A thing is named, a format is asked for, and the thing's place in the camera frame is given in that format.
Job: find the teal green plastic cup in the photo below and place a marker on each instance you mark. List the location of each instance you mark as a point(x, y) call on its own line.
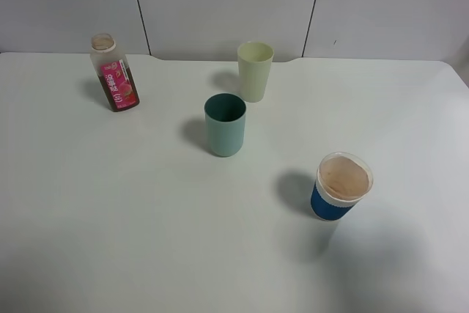
point(225, 122)

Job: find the pale yellow plastic cup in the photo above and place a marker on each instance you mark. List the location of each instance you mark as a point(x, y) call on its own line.
point(254, 62)

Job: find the pink label drink bottle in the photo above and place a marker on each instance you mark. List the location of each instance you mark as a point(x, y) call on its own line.
point(114, 73)

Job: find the blue sleeve paper cup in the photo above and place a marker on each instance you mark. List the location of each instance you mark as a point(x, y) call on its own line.
point(342, 180)

